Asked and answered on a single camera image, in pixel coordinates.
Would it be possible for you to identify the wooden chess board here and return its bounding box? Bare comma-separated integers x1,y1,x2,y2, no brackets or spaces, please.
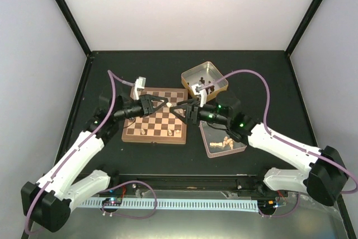
121,87,188,144

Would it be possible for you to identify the gold tin box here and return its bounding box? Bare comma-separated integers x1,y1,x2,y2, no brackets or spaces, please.
181,62,229,101

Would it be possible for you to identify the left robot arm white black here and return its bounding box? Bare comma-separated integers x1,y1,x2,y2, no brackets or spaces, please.
20,94,168,232

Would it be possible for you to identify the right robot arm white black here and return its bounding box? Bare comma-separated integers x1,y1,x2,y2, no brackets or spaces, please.
169,91,349,207

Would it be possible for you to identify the pile of dark chess pieces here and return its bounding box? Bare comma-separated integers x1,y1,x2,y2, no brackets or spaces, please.
197,77,215,94

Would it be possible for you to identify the small circuit board left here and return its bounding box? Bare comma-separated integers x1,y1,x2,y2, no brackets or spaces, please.
102,197,122,207

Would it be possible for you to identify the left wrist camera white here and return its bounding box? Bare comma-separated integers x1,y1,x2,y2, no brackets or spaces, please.
133,76,146,100

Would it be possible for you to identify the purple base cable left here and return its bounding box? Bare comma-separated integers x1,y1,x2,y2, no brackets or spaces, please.
100,180,159,219

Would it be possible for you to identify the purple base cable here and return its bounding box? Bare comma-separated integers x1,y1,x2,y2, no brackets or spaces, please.
258,191,303,219
100,180,159,219

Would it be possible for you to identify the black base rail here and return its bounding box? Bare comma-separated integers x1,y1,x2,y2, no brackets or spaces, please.
116,174,263,190

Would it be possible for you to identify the white slotted cable duct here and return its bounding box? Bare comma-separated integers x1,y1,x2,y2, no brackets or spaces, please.
79,197,258,213

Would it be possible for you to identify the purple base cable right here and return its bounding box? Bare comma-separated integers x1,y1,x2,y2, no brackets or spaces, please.
258,191,303,219

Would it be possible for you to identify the left black frame post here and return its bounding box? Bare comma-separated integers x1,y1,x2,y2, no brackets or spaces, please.
55,0,92,56

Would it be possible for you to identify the black frame post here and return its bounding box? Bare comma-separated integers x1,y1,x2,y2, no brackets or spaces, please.
55,0,92,56
285,0,323,57

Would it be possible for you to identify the right black frame post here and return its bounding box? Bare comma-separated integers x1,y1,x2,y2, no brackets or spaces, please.
285,0,323,57

